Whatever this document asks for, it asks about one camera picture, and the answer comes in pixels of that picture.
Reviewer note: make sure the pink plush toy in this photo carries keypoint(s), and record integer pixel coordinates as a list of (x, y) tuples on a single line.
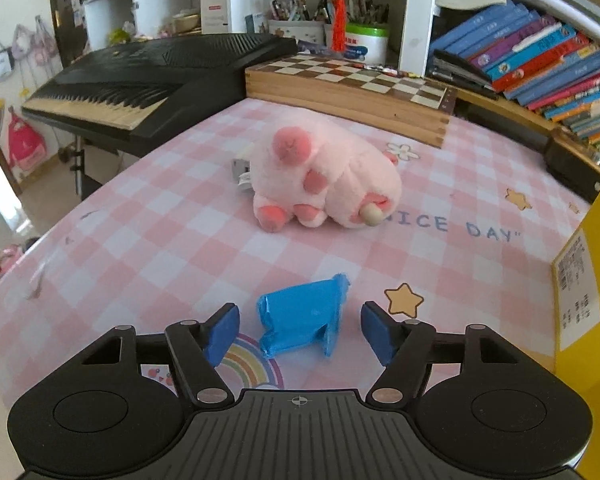
[(305, 167)]

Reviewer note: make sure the yellow cardboard box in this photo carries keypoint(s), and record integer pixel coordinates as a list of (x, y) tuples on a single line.
[(576, 273)]

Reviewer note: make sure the row of leaning books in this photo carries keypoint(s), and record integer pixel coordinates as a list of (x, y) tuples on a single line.
[(523, 55)]

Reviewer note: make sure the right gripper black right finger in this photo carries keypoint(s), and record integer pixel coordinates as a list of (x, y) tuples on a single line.
[(403, 349)]

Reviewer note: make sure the white pen holder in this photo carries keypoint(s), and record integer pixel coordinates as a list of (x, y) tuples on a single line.
[(310, 31)]

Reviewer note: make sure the pink checkered table mat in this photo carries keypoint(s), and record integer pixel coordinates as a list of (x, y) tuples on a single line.
[(172, 237)]

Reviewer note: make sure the black Yamaha keyboard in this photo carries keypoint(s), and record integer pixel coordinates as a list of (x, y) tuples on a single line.
[(135, 97)]

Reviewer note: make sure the white USB charger cube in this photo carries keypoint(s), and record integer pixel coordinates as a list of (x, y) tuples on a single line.
[(241, 173)]

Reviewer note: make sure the black brown case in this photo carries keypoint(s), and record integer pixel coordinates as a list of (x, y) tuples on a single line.
[(573, 164)]

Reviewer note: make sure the white green-lidded jar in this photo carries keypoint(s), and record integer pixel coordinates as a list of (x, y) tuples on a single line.
[(367, 43)]

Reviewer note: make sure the white box on shelf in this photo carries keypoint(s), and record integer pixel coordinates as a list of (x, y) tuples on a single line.
[(213, 17)]

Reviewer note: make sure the red tassel ornament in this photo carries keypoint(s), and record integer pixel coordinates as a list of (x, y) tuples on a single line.
[(339, 26)]

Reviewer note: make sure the wooden chessboard box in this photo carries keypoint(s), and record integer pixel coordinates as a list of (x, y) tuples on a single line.
[(414, 107)]

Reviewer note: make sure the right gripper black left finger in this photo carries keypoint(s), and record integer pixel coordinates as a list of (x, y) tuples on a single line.
[(197, 349)]

